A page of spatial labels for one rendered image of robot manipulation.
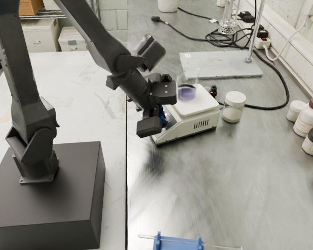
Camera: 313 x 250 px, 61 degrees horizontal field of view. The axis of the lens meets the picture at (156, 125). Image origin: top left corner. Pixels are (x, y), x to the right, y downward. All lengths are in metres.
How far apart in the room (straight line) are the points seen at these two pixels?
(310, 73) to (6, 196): 0.97
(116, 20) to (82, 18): 2.68
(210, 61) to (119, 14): 2.12
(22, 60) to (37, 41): 2.49
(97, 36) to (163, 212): 0.39
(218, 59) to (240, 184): 0.61
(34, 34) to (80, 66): 1.82
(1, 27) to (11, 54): 0.04
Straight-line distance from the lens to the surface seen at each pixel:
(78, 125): 0.85
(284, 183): 0.74
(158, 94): 0.63
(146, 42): 0.61
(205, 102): 0.77
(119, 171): 0.70
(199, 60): 1.14
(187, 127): 0.75
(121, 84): 0.59
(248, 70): 1.11
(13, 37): 0.46
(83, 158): 0.60
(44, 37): 2.93
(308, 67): 1.09
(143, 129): 0.62
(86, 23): 0.50
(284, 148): 0.82
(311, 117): 0.84
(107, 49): 0.53
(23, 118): 0.50
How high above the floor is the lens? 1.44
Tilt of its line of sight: 42 degrees down
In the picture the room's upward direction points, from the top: straight up
